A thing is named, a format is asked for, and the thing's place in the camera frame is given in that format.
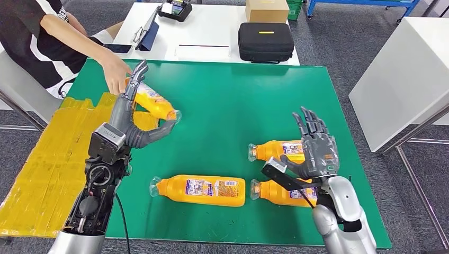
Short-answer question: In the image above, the person's left hand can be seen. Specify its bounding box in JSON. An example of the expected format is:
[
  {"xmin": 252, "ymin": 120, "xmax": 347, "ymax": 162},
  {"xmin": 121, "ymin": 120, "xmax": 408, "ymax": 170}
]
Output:
[{"xmin": 66, "ymin": 12, "xmax": 88, "ymax": 37}]

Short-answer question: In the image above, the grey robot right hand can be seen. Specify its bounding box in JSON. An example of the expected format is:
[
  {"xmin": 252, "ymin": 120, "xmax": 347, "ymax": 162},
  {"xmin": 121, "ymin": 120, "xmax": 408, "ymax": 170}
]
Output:
[{"xmin": 280, "ymin": 106, "xmax": 340, "ymax": 180}]

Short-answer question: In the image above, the person's right hand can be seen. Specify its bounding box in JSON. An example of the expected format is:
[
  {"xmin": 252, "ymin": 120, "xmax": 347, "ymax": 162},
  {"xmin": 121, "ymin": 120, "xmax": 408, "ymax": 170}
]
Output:
[{"xmin": 100, "ymin": 56, "xmax": 133, "ymax": 96}]

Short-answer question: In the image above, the orange detergent bottle clear cap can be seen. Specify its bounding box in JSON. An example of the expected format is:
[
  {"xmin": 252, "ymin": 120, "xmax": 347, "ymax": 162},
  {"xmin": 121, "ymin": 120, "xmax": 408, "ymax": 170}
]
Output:
[
  {"xmin": 247, "ymin": 140, "xmax": 306, "ymax": 165},
  {"xmin": 249, "ymin": 178, "xmax": 318, "ymax": 208},
  {"xmin": 149, "ymin": 174, "xmax": 246, "ymax": 208},
  {"xmin": 125, "ymin": 77, "xmax": 182, "ymax": 122}
]

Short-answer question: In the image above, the black smartphone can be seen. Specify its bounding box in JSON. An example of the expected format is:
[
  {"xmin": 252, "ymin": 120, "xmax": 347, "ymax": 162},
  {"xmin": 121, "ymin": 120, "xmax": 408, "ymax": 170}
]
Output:
[{"xmin": 103, "ymin": 43, "xmax": 132, "ymax": 54}]

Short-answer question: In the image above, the person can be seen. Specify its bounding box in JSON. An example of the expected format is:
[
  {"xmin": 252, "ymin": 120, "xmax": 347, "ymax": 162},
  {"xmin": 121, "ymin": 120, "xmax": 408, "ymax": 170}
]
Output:
[{"xmin": 0, "ymin": 0, "xmax": 134, "ymax": 101}]

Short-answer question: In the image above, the tablet in blue folio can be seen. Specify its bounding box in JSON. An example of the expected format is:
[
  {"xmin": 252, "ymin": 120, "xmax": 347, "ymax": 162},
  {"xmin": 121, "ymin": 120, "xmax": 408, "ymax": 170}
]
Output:
[{"xmin": 134, "ymin": 8, "xmax": 160, "ymax": 52}]

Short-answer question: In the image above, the black handheld controller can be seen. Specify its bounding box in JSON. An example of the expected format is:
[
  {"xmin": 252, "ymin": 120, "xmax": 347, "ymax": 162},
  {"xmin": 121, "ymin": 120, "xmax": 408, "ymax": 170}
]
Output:
[{"xmin": 157, "ymin": 0, "xmax": 193, "ymax": 23}]

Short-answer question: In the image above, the white desk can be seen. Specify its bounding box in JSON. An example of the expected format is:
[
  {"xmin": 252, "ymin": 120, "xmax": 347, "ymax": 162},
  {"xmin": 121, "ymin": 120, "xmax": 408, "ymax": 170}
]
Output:
[{"xmin": 112, "ymin": 3, "xmax": 301, "ymax": 67}]

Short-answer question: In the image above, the green table mat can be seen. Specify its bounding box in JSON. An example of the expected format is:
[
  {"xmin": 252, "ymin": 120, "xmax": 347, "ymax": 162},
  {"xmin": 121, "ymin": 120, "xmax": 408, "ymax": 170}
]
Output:
[{"xmin": 66, "ymin": 59, "xmax": 392, "ymax": 250}]

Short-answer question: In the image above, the black carrying case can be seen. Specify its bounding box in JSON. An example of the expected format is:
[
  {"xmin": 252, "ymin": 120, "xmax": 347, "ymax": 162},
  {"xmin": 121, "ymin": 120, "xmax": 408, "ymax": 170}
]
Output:
[{"xmin": 238, "ymin": 22, "xmax": 295, "ymax": 65}]

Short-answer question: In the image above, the yellow plastic sheet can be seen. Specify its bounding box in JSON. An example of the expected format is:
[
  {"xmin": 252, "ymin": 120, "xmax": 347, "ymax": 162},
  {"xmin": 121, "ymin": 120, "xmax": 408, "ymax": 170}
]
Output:
[{"xmin": 0, "ymin": 92, "xmax": 159, "ymax": 239}]

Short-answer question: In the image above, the green plastic crate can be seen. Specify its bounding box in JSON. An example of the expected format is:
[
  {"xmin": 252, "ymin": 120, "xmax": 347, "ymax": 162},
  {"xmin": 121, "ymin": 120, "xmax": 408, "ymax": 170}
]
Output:
[{"xmin": 285, "ymin": 0, "xmax": 304, "ymax": 21}]

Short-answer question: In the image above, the brown cardboard box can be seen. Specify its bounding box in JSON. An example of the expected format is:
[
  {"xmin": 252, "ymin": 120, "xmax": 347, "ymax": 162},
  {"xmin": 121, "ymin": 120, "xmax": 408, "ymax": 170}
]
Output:
[{"xmin": 245, "ymin": 0, "xmax": 290, "ymax": 24}]

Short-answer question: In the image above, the blue metal rack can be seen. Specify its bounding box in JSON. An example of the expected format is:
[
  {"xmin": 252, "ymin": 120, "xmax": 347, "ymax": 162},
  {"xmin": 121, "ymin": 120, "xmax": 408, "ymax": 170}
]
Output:
[{"xmin": 307, "ymin": 0, "xmax": 420, "ymax": 24}]

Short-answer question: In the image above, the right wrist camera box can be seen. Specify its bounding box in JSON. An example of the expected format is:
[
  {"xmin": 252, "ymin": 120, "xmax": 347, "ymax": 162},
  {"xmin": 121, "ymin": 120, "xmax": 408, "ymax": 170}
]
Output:
[{"xmin": 261, "ymin": 157, "xmax": 318, "ymax": 193}]

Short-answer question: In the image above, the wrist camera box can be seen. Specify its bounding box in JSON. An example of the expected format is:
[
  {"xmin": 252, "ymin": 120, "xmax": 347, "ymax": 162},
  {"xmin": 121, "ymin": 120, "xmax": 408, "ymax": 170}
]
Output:
[
  {"xmin": 87, "ymin": 122, "xmax": 127, "ymax": 166},
  {"xmin": 261, "ymin": 157, "xmax": 318, "ymax": 193}
]

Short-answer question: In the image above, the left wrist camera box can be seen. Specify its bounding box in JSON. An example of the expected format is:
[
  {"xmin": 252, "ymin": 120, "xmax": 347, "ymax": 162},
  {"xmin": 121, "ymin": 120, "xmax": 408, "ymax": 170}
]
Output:
[{"xmin": 87, "ymin": 122, "xmax": 127, "ymax": 166}]

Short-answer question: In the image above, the black cable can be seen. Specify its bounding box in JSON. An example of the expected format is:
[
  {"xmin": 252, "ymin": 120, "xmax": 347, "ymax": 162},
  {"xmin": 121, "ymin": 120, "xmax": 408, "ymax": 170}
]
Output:
[{"xmin": 115, "ymin": 193, "xmax": 131, "ymax": 254}]

